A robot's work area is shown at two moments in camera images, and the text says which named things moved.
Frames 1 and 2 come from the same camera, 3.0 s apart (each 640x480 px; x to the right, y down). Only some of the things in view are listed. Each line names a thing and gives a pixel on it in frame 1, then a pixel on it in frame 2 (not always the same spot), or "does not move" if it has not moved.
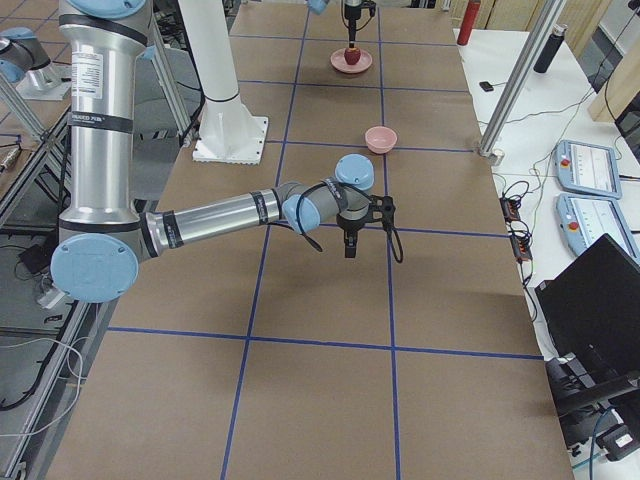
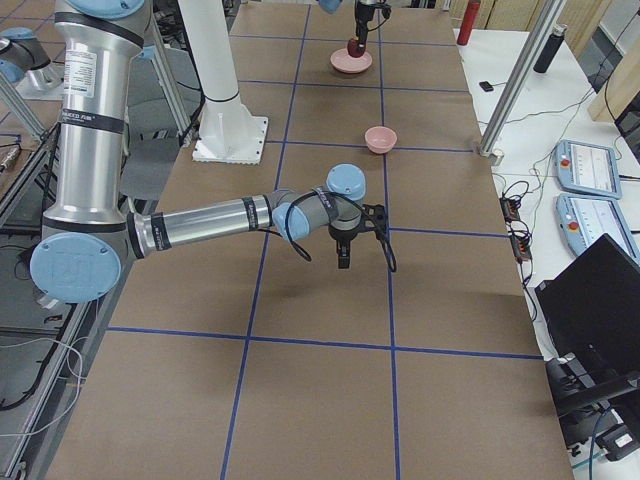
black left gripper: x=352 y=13 -> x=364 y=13
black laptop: x=591 y=306 does not move
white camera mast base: x=230 y=132 does not move
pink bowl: x=380 y=139 does not move
